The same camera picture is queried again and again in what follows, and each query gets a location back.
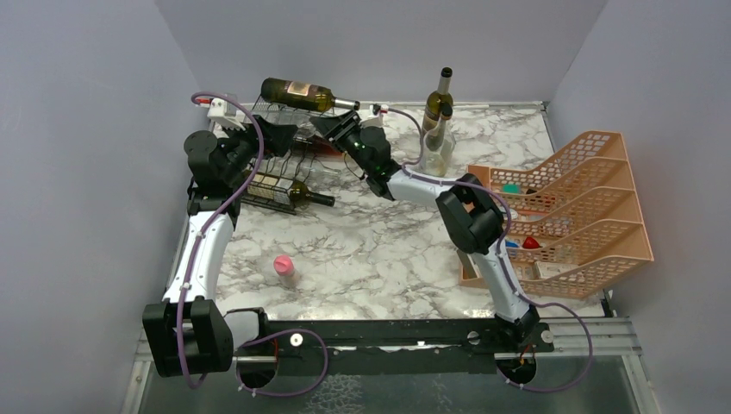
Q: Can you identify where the amber bottle gold cap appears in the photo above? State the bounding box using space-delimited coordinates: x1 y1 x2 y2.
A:
291 135 342 158

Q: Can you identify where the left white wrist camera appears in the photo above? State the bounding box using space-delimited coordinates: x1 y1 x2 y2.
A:
194 97 244 130

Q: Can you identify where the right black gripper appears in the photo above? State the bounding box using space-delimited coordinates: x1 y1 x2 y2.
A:
309 110 373 176

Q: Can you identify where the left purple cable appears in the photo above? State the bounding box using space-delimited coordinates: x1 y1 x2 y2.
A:
174 91 265 391

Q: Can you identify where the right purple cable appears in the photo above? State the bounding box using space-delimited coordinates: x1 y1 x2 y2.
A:
377 104 595 395

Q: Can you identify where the clear glass wine bottle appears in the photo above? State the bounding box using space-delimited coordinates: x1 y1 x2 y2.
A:
418 103 456 177

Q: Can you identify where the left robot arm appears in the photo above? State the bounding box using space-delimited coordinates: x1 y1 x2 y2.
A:
142 116 298 378

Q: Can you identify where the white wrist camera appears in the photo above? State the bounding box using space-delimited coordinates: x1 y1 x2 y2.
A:
360 103 390 128
194 97 244 130

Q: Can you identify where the small pink capped bottle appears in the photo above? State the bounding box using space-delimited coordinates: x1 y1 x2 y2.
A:
273 254 300 287

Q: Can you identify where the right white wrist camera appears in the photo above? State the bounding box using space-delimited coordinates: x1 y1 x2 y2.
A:
360 103 390 128

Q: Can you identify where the orange plastic desk organizer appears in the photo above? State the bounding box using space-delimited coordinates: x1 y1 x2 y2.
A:
466 130 654 299

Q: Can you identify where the clear empty glass bottle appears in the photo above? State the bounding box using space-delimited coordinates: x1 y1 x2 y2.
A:
266 107 321 136

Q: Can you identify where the black wire wine rack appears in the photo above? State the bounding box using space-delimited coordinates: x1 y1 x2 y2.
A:
241 97 324 215

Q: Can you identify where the red triangular item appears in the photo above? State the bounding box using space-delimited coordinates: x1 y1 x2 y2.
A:
522 236 541 249

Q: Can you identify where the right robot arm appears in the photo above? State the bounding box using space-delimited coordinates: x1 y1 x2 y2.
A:
309 110 540 351

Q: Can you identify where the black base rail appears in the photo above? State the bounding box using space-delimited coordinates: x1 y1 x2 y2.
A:
234 318 554 377

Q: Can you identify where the purple cable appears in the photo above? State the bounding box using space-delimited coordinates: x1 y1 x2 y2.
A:
174 91 265 391
377 104 595 395

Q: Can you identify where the dark green wine bottle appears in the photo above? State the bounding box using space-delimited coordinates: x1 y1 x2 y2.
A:
247 173 335 207
260 78 360 112

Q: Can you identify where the green wine bottle tan label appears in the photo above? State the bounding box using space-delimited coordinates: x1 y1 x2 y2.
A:
421 66 453 133

